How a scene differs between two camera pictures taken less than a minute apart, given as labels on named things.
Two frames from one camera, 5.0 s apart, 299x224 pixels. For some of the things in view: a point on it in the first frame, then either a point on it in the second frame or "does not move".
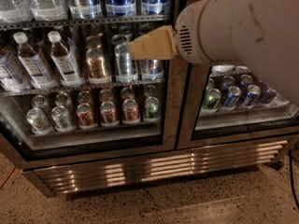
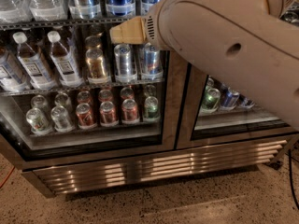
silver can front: [125, 68] does not move
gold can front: [96, 66] does not move
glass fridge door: [226, 104] does not move
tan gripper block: [189, 38] -> [151, 29]
